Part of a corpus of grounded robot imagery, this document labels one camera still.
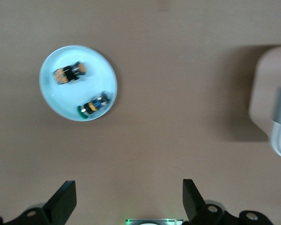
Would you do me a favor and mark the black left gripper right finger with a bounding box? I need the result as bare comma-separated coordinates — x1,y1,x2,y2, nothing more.
182,179,227,225

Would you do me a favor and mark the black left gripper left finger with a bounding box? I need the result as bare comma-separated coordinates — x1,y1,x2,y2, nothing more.
16,180,77,225

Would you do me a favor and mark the light blue round plate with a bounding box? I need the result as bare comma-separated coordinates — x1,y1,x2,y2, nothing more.
39,45,118,122

